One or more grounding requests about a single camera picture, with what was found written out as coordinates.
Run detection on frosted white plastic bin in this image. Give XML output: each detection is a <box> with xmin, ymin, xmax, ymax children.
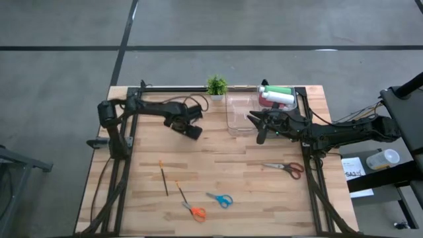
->
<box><xmin>256</xmin><ymin>85</ymin><xmax>298</xmax><ymax>112</ymax></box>

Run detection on black equipment cart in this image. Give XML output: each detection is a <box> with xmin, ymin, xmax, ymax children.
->
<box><xmin>340</xmin><ymin>71</ymin><xmax>423</xmax><ymax>232</ymax></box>

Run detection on black aluminium table frame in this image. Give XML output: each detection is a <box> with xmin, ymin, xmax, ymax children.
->
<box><xmin>81</xmin><ymin>79</ymin><xmax>360</xmax><ymax>237</ymax></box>

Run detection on right arm supply cable bundle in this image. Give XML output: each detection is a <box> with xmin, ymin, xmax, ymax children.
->
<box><xmin>331</xmin><ymin>100</ymin><xmax>386</xmax><ymax>128</ymax></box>

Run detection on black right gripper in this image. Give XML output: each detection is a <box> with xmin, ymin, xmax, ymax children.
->
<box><xmin>247</xmin><ymin>110</ymin><xmax>302</xmax><ymax>145</ymax></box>

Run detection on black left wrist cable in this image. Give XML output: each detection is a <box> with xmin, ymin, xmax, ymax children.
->
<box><xmin>161</xmin><ymin>94</ymin><xmax>210</xmax><ymax>113</ymax></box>

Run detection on dark red-handled scissors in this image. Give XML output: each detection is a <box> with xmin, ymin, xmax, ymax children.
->
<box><xmin>263</xmin><ymin>161</ymin><xmax>305</xmax><ymax>180</ymax></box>

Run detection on orange-handled scissors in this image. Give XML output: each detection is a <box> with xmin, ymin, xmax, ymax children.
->
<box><xmin>181</xmin><ymin>201</ymin><xmax>208</xmax><ymax>223</ymax></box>

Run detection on red paint bottle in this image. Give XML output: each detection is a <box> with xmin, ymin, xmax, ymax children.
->
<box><xmin>258</xmin><ymin>95</ymin><xmax>287</xmax><ymax>109</ymax></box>

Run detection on grey metal side table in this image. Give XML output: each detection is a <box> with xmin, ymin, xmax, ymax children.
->
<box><xmin>0</xmin><ymin>143</ymin><xmax>54</xmax><ymax>238</ymax></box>

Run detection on green paint bottle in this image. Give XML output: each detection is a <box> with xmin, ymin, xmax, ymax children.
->
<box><xmin>259</xmin><ymin>85</ymin><xmax>293</xmax><ymax>96</ymax></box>

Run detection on white paper sheet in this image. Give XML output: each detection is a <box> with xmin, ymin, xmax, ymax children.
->
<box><xmin>340</xmin><ymin>157</ymin><xmax>375</xmax><ymax>199</ymax></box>

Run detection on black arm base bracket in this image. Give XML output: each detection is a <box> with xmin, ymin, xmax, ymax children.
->
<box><xmin>86</xmin><ymin>138</ymin><xmax>110</xmax><ymax>149</ymax></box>

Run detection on white paint bottle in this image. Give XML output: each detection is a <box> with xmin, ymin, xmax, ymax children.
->
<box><xmin>261</xmin><ymin>91</ymin><xmax>295</xmax><ymax>105</ymax></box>

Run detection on blue-handled scissors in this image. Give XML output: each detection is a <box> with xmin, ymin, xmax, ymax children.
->
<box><xmin>206</xmin><ymin>192</ymin><xmax>234</xmax><ymax>210</ymax></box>

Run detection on translucent plastic cup with lid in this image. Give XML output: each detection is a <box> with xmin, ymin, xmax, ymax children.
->
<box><xmin>365</xmin><ymin>148</ymin><xmax>401</xmax><ymax>171</ymax></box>

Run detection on clear plastic bin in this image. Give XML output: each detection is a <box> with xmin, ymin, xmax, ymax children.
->
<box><xmin>225</xmin><ymin>85</ymin><xmax>264</xmax><ymax>137</ymax></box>

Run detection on green plant in white pot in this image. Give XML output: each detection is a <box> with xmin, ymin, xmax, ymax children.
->
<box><xmin>206</xmin><ymin>75</ymin><xmax>229</xmax><ymax>102</ymax></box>

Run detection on brown cable along table edge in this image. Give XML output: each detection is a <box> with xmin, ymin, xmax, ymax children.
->
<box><xmin>89</xmin><ymin>155</ymin><xmax>113</xmax><ymax>225</ymax></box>

